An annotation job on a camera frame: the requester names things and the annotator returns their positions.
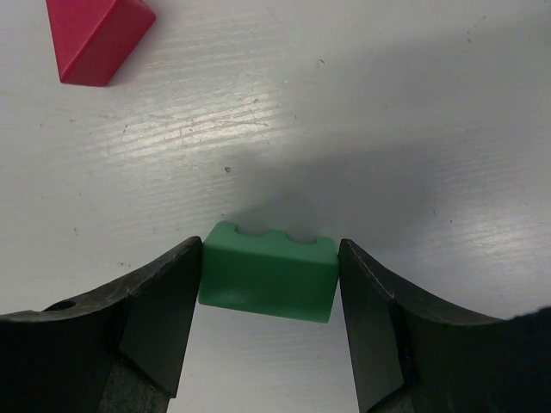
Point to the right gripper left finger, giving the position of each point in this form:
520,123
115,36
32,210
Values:
117,348

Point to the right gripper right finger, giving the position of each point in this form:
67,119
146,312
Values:
407,343

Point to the light green rectangular block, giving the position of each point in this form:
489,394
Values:
268,274

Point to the red triangular wood block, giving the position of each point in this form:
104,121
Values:
92,39

